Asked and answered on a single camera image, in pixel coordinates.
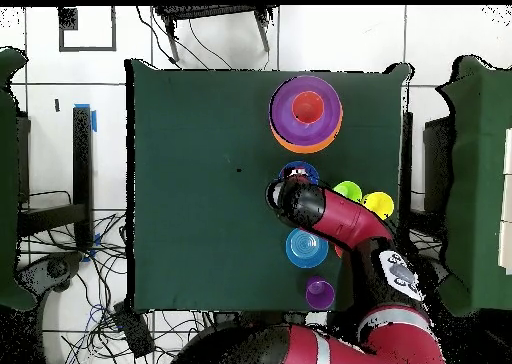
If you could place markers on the dark blue plastic bowl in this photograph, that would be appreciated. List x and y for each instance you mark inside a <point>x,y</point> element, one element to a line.
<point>310,168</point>

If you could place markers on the large yellow plastic bowl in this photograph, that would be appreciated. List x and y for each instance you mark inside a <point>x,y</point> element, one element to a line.
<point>304,148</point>

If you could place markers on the purple plastic bowl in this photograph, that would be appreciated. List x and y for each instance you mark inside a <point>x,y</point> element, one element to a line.
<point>280,116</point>

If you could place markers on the red plastic cup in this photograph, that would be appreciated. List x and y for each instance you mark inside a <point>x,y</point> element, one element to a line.
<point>308,107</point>

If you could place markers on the light blue plastic bowl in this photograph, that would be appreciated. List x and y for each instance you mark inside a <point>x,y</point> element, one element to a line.
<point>304,250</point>

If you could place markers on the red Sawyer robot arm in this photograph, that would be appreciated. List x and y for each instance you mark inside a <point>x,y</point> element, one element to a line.
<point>352,220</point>

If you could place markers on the green plastic cup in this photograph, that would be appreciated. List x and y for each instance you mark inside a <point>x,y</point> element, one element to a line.
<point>350,188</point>

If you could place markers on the yellow plastic cup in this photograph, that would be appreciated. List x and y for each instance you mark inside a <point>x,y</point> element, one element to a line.
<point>380,204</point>

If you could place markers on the dark green tablecloth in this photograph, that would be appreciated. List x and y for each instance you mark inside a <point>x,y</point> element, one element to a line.
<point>180,180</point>

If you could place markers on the purple plastic cup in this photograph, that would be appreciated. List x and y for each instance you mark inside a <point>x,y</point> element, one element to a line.
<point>320,294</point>

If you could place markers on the green cloth side table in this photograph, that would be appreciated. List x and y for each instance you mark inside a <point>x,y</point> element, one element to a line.
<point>8,180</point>
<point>480,180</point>

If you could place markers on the black metal stool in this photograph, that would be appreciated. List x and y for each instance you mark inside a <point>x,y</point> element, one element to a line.
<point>208,12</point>

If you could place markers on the blue tape strip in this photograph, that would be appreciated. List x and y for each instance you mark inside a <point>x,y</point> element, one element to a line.
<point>94,122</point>

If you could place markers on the white boxes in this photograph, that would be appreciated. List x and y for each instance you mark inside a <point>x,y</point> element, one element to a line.
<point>507,204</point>

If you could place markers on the black power strip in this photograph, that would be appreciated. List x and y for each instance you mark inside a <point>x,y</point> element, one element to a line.
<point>134,332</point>

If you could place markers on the black chair base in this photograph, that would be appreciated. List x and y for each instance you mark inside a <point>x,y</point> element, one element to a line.
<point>52,268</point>

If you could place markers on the black table frame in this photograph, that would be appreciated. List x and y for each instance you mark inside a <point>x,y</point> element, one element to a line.
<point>82,172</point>
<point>407,156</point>

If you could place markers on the black square floor frame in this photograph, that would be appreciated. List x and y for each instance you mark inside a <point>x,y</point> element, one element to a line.
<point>68,18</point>

